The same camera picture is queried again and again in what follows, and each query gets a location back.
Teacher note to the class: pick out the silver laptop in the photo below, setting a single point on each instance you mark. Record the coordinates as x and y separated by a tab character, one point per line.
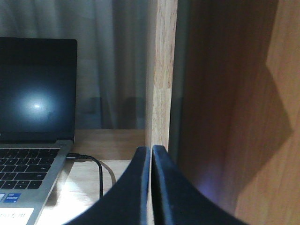
37	122

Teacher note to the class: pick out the grey curtain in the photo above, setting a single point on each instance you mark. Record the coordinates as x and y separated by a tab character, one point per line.
112	42

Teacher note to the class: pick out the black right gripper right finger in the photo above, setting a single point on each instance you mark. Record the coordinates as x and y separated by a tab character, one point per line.
176	201

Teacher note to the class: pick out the wooden shelf unit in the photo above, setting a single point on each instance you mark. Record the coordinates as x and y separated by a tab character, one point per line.
223	93

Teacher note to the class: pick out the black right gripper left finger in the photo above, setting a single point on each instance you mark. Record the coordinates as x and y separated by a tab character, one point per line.
126	202

